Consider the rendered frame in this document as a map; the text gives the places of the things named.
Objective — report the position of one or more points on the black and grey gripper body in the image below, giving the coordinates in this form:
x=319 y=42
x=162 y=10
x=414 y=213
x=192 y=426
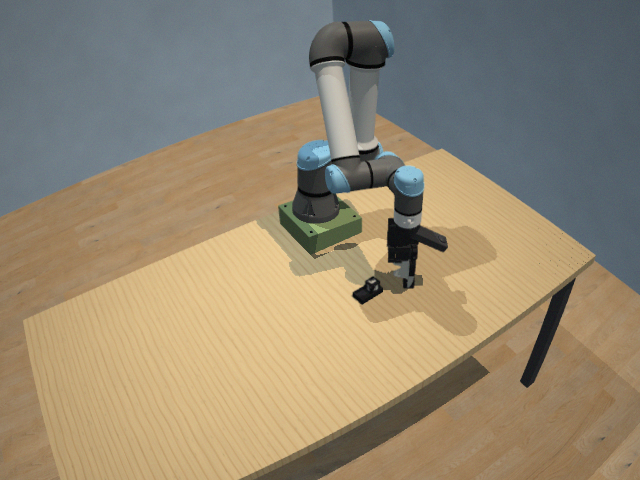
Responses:
x=400 y=246

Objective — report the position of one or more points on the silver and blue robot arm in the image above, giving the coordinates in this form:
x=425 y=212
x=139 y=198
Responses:
x=339 y=165

